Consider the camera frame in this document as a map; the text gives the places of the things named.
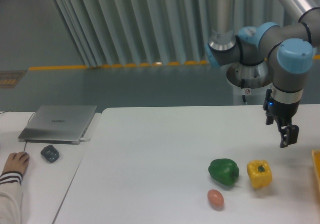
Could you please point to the silver closed laptop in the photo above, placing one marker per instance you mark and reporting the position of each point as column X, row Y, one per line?
column 59, row 124

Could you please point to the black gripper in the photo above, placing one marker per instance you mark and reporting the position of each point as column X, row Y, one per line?
column 282, row 113

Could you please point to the dark grey small device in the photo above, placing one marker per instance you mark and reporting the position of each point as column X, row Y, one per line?
column 50, row 153

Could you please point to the person's hand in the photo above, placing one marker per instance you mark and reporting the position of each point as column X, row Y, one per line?
column 16, row 163

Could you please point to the green bell pepper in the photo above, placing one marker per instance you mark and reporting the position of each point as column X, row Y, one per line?
column 224, row 171

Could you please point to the white striped sleeve forearm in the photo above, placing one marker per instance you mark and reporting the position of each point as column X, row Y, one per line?
column 11, row 194

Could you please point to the brown egg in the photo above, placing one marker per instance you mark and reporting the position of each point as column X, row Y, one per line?
column 215, row 198

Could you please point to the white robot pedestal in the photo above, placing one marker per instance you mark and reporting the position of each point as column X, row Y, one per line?
column 249, row 83

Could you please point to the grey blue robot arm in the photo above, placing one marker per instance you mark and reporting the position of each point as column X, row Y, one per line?
column 287, row 51

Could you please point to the yellow bell pepper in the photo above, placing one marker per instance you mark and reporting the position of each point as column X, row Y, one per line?
column 259, row 173

